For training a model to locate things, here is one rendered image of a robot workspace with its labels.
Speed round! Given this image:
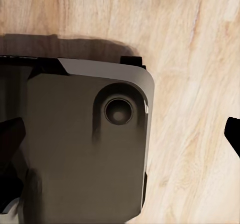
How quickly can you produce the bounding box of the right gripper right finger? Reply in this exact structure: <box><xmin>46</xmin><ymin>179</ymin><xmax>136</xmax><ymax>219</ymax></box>
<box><xmin>224</xmin><ymin>117</ymin><xmax>240</xmax><ymax>158</ymax></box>

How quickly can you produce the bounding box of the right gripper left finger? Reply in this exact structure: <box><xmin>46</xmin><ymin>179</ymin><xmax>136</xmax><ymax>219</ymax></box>
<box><xmin>0</xmin><ymin>117</ymin><xmax>26</xmax><ymax>177</ymax></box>

